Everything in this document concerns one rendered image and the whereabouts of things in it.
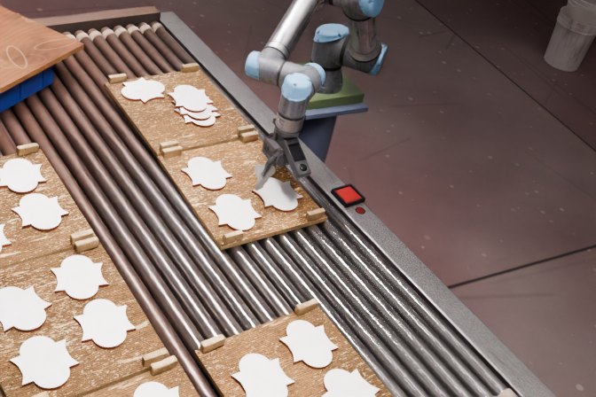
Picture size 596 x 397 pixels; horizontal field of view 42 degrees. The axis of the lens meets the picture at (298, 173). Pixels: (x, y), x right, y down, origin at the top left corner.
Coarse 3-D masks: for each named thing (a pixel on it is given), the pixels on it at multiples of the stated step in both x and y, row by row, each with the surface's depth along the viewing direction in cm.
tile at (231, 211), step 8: (216, 200) 219; (224, 200) 220; (232, 200) 221; (240, 200) 221; (248, 200) 222; (208, 208) 217; (216, 208) 217; (224, 208) 217; (232, 208) 218; (240, 208) 219; (248, 208) 219; (216, 216) 215; (224, 216) 215; (232, 216) 215; (240, 216) 216; (248, 216) 217; (256, 216) 217; (224, 224) 213; (232, 224) 213; (240, 224) 214; (248, 224) 214
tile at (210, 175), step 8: (192, 160) 232; (200, 160) 232; (208, 160) 233; (184, 168) 228; (192, 168) 229; (200, 168) 229; (208, 168) 230; (216, 168) 231; (192, 176) 226; (200, 176) 226; (208, 176) 227; (216, 176) 228; (224, 176) 229; (192, 184) 223; (200, 184) 224; (208, 184) 224; (216, 184) 225; (224, 184) 226
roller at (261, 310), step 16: (64, 64) 269; (80, 80) 260; (96, 96) 253; (112, 112) 248; (128, 128) 242; (128, 144) 238; (144, 160) 232; (160, 176) 227; (176, 192) 223; (176, 208) 220; (192, 224) 215; (208, 240) 210; (224, 256) 206; (224, 272) 204; (240, 272) 203; (240, 288) 199; (256, 304) 196
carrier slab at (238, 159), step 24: (216, 144) 242; (240, 144) 244; (264, 144) 247; (168, 168) 228; (240, 168) 235; (192, 192) 222; (216, 192) 224; (240, 192) 226; (264, 216) 220; (288, 216) 222; (216, 240) 208; (240, 240) 210
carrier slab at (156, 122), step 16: (128, 80) 261; (160, 80) 265; (176, 80) 267; (192, 80) 269; (208, 80) 271; (112, 96) 254; (208, 96) 263; (128, 112) 246; (144, 112) 248; (160, 112) 250; (224, 112) 257; (144, 128) 241; (160, 128) 243; (176, 128) 244; (192, 128) 246; (208, 128) 248; (224, 128) 250; (192, 144) 240; (208, 144) 242
